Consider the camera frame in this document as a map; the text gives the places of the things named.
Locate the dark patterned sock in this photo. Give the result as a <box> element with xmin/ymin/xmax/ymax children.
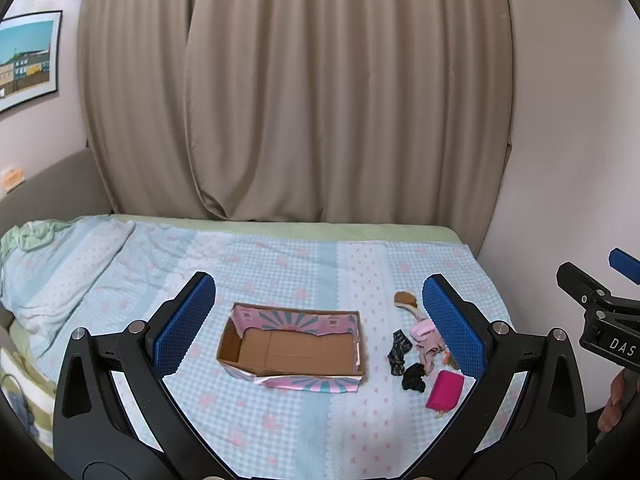
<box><xmin>387</xmin><ymin>330</ymin><xmax>414</xmax><ymax>376</ymax></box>

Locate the blue checked floral blanket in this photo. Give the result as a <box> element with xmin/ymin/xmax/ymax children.
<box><xmin>0</xmin><ymin>217</ymin><xmax>517</xmax><ymax>480</ymax></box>

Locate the framed wall poster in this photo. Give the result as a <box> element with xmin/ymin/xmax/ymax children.
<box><xmin>0</xmin><ymin>10</ymin><xmax>64</xmax><ymax>114</ymax></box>

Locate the beige upholstered headboard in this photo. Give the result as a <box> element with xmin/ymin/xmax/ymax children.
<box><xmin>0</xmin><ymin>147</ymin><xmax>115</xmax><ymax>242</ymax></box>

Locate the pink patterned cardboard box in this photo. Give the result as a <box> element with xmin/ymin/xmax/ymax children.
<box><xmin>216</xmin><ymin>302</ymin><xmax>369</xmax><ymax>395</ymax></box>

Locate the black sock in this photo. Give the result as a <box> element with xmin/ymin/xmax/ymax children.
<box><xmin>402</xmin><ymin>363</ymin><xmax>428</xmax><ymax>395</ymax></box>

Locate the magenta pouch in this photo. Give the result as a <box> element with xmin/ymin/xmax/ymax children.
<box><xmin>426</xmin><ymin>370</ymin><xmax>465</xmax><ymax>411</ymax></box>

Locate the pale pink sock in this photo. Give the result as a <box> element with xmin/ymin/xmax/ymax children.
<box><xmin>415</xmin><ymin>334</ymin><xmax>449</xmax><ymax>367</ymax></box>

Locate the light green crumpled cloth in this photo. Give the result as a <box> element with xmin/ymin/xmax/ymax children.
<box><xmin>0</xmin><ymin>219</ymin><xmax>71</xmax><ymax>261</ymax></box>

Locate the light green bed sheet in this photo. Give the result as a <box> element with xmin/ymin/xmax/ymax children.
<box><xmin>106</xmin><ymin>213</ymin><xmax>465</xmax><ymax>247</ymax></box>

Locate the small orange object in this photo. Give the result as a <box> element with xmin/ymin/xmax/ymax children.
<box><xmin>0</xmin><ymin>167</ymin><xmax>27</xmax><ymax>192</ymax></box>

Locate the brown plush toy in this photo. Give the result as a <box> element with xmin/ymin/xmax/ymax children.
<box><xmin>393</xmin><ymin>290</ymin><xmax>426</xmax><ymax>325</ymax></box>

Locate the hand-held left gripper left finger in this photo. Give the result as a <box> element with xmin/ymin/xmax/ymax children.
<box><xmin>52</xmin><ymin>272</ymin><xmax>237</xmax><ymax>480</ymax></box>

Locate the beige curtain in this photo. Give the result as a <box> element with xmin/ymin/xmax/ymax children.
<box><xmin>76</xmin><ymin>0</ymin><xmax>221</xmax><ymax>218</ymax></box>
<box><xmin>185</xmin><ymin>0</ymin><xmax>516</xmax><ymax>228</ymax></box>

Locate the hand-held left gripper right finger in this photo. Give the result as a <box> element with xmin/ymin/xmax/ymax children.
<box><xmin>410</xmin><ymin>274</ymin><xmax>588</xmax><ymax>480</ymax></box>

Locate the person's right hand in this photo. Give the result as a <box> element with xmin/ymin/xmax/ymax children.
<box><xmin>597</xmin><ymin>369</ymin><xmax>638</xmax><ymax>433</ymax></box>

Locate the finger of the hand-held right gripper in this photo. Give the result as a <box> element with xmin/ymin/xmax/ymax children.
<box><xmin>556</xmin><ymin>261</ymin><xmax>613</xmax><ymax>307</ymax></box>
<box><xmin>608</xmin><ymin>247</ymin><xmax>640</xmax><ymax>287</ymax></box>

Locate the green striped cushion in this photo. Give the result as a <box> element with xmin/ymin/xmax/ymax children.
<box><xmin>0</xmin><ymin>321</ymin><xmax>58</xmax><ymax>461</ymax></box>

